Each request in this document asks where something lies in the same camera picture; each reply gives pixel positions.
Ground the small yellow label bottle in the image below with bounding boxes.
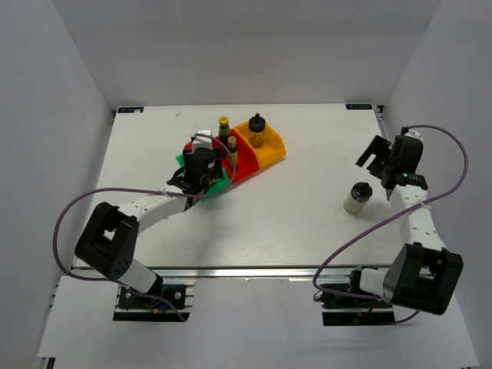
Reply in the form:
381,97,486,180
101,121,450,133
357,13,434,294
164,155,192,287
227,135,238,168

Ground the green plastic bin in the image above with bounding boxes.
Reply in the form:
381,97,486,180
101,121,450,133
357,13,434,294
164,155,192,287
175,153,231,204

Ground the black lid white powder jar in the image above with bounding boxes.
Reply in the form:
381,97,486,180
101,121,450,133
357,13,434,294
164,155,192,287
343,182,373,214

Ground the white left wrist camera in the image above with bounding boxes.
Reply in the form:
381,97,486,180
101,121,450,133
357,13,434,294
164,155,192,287
191,130,213,151

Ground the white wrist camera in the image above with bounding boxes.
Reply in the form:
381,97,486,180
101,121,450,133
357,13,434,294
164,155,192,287
400,126,423,141
191,130,213,151

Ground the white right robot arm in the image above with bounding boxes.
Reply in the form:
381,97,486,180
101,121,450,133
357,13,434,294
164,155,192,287
347,131,464,315

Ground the red cap dark sauce jar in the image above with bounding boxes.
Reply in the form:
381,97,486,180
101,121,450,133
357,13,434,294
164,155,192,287
182,142,192,155

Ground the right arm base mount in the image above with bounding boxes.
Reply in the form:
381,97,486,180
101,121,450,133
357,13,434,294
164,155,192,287
313,291,395,327

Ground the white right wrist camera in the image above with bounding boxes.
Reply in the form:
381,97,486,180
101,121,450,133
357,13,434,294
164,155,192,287
400,126,423,141

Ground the yellow plastic bin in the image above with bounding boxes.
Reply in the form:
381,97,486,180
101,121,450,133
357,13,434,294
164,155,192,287
233,121,286,170

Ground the left blue corner label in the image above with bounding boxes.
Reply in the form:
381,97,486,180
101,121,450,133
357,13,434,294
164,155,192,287
117,107,144,114

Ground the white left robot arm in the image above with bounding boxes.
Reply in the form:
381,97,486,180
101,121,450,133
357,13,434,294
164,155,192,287
75,148,222,307

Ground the yellow cap sauce bottle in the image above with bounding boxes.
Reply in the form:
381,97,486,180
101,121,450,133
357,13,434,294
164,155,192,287
218,115,231,142

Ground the black lid spice jar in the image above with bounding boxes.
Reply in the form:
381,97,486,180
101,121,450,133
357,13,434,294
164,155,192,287
248,113,266,148

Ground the purple cable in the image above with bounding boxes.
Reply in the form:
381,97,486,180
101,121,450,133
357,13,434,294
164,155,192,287
312,124,470,326
52,135,238,322

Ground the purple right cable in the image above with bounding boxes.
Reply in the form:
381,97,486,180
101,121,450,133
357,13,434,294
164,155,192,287
312,124,470,326

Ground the aluminium front rail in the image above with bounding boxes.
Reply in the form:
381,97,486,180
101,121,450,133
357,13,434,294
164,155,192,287
72,266,355,278

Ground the blue corner label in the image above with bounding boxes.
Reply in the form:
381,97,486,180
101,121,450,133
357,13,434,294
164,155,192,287
345,103,373,110
117,107,144,114

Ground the right blue corner label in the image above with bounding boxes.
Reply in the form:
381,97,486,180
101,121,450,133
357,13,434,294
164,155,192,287
345,103,373,110

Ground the aluminium right side rail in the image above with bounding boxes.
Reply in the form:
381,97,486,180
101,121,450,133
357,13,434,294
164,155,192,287
374,106,387,138

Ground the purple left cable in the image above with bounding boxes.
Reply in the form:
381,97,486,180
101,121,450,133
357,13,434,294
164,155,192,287
52,135,238,322

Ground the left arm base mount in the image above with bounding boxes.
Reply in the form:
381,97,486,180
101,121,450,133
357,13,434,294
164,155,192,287
113,283,194,323

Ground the aluminium rail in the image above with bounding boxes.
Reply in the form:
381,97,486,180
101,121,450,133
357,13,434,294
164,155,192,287
374,106,387,138
72,266,355,278

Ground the red plastic bin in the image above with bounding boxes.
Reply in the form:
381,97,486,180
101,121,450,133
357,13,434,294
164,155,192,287
231,129,259,185

